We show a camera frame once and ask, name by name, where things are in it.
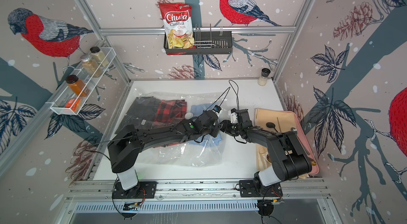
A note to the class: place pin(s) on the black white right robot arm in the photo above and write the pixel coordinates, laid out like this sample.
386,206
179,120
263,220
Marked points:
286,153

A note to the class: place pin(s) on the aluminium mounting rail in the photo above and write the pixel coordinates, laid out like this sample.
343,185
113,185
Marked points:
200,189

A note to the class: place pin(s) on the beige folded cloth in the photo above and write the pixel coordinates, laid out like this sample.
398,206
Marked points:
263,116

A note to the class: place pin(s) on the pepper grinder black cap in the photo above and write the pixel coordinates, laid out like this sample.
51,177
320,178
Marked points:
262,80

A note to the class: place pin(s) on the grey pinstriped shirt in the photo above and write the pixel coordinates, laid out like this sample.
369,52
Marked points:
141,113

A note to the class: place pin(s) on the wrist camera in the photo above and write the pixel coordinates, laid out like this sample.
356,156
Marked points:
217,109
233,117

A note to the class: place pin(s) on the silver spoon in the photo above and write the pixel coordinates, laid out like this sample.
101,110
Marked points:
294,130

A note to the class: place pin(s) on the black wire wall basket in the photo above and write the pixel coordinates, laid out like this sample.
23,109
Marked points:
201,42

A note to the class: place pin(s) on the pink tray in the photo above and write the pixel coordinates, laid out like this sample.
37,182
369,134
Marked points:
301,127

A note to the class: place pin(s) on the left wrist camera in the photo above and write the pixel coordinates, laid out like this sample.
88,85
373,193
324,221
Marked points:
217,109

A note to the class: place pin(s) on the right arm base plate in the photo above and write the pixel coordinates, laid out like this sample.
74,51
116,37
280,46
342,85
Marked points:
251,188

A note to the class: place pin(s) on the clear acrylic wall shelf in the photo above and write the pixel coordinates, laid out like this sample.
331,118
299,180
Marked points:
58,105

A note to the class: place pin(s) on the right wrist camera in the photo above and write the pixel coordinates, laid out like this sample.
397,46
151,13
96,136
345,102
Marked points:
233,117

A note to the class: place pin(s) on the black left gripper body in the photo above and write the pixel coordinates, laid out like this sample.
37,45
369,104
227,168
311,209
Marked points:
213,130

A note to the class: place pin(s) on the orange sauce jar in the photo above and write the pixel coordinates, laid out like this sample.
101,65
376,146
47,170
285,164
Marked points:
77,85

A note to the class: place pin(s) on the spice jar black lid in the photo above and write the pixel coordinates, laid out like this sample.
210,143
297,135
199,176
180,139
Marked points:
99,56

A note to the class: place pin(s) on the clear plastic vacuum bag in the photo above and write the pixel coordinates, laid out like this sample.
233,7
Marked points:
184,154

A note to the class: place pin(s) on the red Chuba cassava chips bag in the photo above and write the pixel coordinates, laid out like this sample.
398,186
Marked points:
178,26

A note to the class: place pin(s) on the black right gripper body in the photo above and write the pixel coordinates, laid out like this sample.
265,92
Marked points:
232,129

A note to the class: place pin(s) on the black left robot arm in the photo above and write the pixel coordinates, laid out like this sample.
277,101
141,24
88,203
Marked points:
129,142

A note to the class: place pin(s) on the red black plaid shirt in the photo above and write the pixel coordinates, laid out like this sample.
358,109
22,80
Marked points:
169,113

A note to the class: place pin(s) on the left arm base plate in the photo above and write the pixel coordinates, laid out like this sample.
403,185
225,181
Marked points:
143,190

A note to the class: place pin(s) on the small orange box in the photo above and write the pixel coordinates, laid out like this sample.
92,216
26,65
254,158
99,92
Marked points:
74,104

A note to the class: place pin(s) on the light blue cloth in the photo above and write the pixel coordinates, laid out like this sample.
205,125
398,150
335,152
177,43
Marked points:
197,110

